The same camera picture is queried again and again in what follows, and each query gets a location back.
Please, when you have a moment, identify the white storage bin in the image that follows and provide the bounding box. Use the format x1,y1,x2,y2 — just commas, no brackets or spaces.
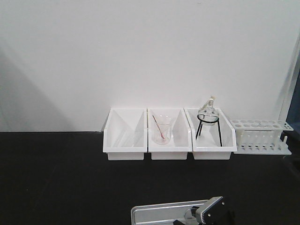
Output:
103,108,148,161
147,108,192,160
184,108,237,160

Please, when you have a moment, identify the white left storage bin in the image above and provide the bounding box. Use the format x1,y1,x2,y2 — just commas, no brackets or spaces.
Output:
103,108,148,161

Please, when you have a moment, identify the red stirring rod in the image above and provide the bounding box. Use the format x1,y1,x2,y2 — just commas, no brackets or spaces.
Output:
152,115,165,140

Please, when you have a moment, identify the glass alcohol lamp flask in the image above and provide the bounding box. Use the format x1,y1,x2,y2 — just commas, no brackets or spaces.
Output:
198,96,219,126

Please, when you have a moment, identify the blue drying pegboard rack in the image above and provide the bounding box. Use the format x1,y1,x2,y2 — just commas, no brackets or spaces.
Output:
286,76,300,134

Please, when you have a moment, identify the black wire tripod stand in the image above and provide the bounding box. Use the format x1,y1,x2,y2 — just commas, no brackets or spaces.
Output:
195,114,223,147

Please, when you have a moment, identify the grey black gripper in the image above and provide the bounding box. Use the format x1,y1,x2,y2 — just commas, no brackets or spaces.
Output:
184,196,235,225

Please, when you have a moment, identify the silver metal tray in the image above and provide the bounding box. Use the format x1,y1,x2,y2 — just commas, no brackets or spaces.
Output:
131,200,207,225

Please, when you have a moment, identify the white middle storage bin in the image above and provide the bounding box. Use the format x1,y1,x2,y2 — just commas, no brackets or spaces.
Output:
147,108,192,160

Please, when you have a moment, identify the clear beaker in bin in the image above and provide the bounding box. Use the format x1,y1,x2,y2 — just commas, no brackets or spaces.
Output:
154,115,172,145

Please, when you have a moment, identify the white right storage bin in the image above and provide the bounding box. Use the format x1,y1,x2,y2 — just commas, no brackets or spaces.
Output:
184,108,237,160

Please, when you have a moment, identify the white test tube rack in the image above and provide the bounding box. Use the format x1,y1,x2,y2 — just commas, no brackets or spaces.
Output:
230,119,293,155

